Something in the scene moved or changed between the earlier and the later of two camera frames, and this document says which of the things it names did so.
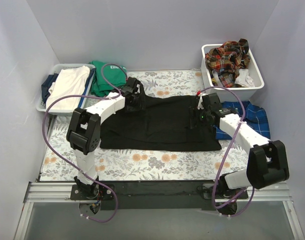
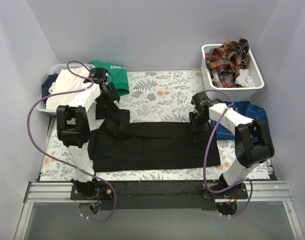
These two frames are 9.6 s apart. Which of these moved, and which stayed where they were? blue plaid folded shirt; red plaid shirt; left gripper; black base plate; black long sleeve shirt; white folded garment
Moved: black long sleeve shirt; left gripper
Stayed: white folded garment; blue plaid folded shirt; black base plate; red plaid shirt
